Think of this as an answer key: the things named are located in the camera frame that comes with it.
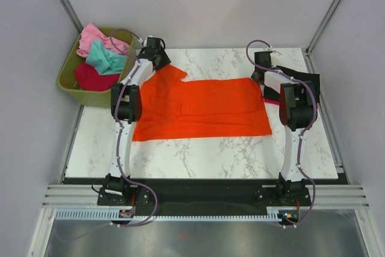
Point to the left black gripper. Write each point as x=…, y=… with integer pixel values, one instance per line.
x=166, y=59

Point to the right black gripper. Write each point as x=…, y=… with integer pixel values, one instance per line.
x=253, y=74

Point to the orange t shirt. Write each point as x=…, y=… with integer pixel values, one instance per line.
x=174, y=108

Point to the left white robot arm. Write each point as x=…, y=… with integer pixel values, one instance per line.
x=126, y=109

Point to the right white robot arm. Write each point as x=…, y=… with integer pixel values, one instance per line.
x=297, y=94

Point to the folded black t shirt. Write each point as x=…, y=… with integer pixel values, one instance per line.
x=270, y=93

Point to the folded magenta t shirt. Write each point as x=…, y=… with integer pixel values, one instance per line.
x=270, y=101

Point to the teal t shirt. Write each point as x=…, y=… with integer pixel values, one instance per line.
x=105, y=61

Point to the pink t shirt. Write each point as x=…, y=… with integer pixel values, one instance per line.
x=91, y=33

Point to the red t shirt in bin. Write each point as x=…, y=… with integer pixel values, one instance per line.
x=88, y=78

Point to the olive green plastic bin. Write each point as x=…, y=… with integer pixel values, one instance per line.
x=68, y=83

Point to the aluminium base extrusion rails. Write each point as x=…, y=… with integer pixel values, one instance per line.
x=326, y=197

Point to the right aluminium frame post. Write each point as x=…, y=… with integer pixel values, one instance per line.
x=332, y=8

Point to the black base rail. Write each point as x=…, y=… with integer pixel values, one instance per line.
x=203, y=197

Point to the white slotted cable duct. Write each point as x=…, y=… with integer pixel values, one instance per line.
x=114, y=214

